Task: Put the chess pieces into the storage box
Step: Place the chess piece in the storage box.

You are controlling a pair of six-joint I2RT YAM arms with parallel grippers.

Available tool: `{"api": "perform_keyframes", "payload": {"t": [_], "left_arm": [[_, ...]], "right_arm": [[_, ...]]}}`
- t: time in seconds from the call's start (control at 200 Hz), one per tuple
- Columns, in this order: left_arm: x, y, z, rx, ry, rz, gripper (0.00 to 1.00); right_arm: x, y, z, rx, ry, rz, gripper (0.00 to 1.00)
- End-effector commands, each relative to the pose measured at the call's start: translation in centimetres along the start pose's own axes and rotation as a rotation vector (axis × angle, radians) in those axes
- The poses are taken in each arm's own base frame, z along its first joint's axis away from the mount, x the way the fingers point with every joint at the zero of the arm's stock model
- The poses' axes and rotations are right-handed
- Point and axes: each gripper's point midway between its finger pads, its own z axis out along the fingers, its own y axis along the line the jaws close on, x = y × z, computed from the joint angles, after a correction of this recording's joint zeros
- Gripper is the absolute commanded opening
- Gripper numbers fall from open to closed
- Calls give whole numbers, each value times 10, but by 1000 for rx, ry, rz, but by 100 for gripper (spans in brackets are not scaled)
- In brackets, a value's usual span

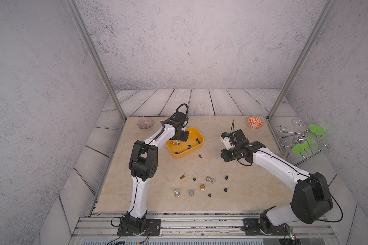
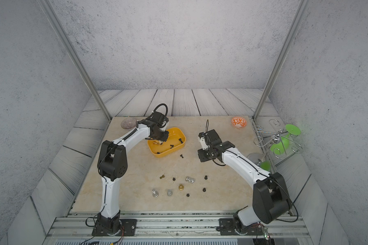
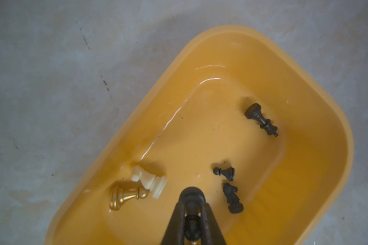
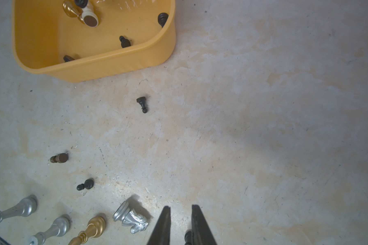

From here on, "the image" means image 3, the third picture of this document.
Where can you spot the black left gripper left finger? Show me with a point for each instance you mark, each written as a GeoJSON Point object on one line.
{"type": "Point", "coordinates": [174, 234]}

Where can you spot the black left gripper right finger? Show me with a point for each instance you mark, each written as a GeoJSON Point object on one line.
{"type": "Point", "coordinates": [211, 232]}

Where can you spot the black chess knight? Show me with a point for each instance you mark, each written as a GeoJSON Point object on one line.
{"type": "Point", "coordinates": [230, 191]}

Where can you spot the cream white chess pawn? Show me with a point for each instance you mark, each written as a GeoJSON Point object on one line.
{"type": "Point", "coordinates": [153, 183]}

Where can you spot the small black chess piece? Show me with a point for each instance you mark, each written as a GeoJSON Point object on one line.
{"type": "Point", "coordinates": [229, 173]}

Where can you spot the gold chess pawn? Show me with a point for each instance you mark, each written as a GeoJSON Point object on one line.
{"type": "Point", "coordinates": [118, 196]}

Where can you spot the yellow plastic storage box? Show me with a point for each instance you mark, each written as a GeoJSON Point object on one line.
{"type": "Point", "coordinates": [192, 121]}

